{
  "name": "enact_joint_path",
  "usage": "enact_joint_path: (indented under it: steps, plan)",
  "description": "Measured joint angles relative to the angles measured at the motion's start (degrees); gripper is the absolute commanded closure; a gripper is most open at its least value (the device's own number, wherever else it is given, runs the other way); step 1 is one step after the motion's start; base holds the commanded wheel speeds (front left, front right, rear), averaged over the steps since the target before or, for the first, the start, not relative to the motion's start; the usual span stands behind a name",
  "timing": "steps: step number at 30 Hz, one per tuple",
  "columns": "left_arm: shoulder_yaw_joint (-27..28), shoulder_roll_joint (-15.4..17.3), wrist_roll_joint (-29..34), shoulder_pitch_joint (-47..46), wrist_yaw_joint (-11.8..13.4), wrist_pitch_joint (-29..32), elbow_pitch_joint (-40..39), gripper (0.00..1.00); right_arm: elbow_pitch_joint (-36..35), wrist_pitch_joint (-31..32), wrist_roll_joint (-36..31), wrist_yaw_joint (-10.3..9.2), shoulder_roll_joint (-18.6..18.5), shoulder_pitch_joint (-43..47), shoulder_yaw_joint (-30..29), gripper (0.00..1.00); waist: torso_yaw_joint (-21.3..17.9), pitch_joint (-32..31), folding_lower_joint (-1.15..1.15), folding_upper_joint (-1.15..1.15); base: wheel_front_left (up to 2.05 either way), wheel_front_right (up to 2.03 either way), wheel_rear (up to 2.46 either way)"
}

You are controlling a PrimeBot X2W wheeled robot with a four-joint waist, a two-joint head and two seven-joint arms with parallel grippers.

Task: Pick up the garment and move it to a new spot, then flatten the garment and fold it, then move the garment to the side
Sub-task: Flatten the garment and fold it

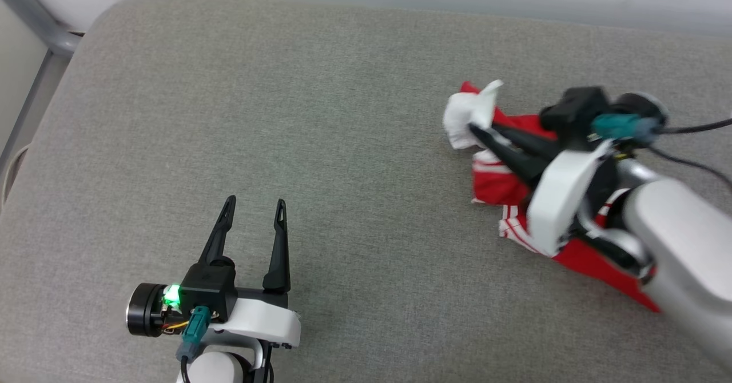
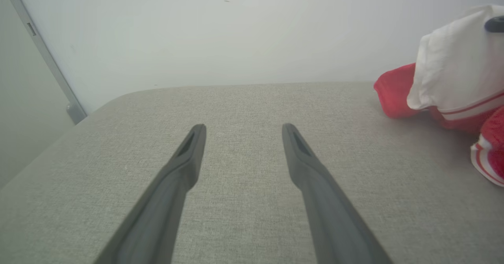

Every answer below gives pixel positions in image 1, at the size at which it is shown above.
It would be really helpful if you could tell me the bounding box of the teal camera connector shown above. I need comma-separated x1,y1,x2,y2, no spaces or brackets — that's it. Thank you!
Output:
176,306,212,362
591,113,658,145

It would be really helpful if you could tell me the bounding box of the red and white garment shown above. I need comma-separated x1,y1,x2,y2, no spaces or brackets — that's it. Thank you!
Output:
443,79,661,314

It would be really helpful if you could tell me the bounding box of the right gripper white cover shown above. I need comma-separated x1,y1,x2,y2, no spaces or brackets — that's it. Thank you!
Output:
469,122,618,258

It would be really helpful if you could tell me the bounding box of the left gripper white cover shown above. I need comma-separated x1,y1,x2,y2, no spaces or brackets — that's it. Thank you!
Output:
126,195,302,349

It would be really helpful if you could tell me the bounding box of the teal right camera connector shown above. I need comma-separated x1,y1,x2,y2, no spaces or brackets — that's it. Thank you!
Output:
591,113,658,145

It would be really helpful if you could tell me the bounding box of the teal left camera connector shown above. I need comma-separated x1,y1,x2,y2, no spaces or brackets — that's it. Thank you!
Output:
176,306,212,362

